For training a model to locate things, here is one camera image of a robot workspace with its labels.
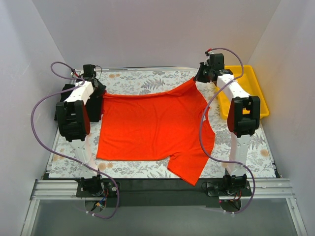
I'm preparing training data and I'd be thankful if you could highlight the orange t-shirt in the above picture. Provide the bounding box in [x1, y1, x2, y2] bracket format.
[96, 79, 215, 185]

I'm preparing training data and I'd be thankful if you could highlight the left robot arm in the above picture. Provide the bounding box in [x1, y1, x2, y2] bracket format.
[55, 64, 106, 169]

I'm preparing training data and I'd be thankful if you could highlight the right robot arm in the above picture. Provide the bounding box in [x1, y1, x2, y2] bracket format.
[194, 49, 260, 196]

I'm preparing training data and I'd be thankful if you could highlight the folded black t-shirt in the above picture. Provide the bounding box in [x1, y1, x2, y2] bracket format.
[60, 77, 106, 122]

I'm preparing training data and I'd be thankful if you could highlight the yellow plastic bin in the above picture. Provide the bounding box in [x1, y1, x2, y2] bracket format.
[217, 65, 269, 120]

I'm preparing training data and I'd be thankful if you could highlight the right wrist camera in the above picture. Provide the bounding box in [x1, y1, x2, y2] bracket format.
[203, 49, 212, 66]

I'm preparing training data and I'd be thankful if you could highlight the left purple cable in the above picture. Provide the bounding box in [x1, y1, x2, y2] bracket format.
[31, 61, 121, 220]

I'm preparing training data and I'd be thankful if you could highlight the purple cable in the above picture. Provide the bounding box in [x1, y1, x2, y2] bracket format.
[31, 61, 121, 220]
[199, 47, 256, 215]

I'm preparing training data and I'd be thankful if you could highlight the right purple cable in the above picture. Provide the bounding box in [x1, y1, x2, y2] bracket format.
[199, 47, 256, 215]

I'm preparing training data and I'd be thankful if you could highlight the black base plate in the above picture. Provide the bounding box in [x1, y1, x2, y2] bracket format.
[76, 176, 254, 215]

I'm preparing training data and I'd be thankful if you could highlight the aluminium frame rail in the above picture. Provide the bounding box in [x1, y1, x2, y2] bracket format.
[22, 178, 307, 236]

